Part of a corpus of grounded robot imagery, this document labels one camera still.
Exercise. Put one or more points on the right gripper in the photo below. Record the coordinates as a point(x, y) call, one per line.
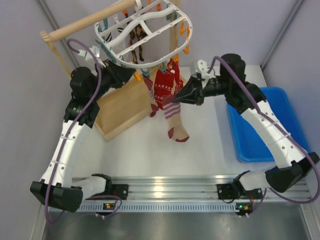
point(192, 92)

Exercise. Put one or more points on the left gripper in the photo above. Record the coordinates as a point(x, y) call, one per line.
point(120, 75)

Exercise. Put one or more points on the red christmas sock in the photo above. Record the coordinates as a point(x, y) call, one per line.
point(163, 85)
point(178, 83)

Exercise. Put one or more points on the white plastic sock hanger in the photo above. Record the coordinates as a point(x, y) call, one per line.
point(123, 41)

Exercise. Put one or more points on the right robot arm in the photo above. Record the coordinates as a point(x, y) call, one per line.
point(226, 76)

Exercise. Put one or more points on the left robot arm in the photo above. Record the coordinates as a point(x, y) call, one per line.
point(56, 188)

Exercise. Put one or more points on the wooden drying rack stand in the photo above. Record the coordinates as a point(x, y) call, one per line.
point(126, 106)

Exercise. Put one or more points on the blue plastic bin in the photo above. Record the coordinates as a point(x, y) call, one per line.
point(249, 147)

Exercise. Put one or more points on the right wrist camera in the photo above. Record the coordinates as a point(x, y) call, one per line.
point(199, 69)

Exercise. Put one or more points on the aluminium mounting rail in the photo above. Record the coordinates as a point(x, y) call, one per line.
point(181, 194)

